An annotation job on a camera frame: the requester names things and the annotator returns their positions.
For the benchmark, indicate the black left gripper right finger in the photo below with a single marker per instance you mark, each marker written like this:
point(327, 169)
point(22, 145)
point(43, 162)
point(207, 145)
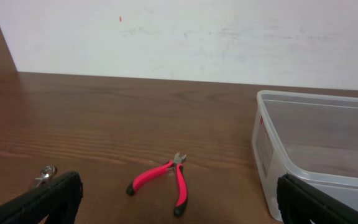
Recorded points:
point(301, 203)

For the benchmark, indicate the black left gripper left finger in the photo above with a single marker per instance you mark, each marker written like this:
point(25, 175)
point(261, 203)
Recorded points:
point(57, 201)

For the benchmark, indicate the clear plastic container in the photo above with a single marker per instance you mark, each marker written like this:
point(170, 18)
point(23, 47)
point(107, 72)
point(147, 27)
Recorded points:
point(313, 137)

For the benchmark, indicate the silver combination wrench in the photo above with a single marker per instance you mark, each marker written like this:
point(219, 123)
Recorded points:
point(46, 175)

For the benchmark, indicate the red handled cutting pliers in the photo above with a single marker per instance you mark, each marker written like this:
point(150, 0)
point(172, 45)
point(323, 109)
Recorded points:
point(175, 164)

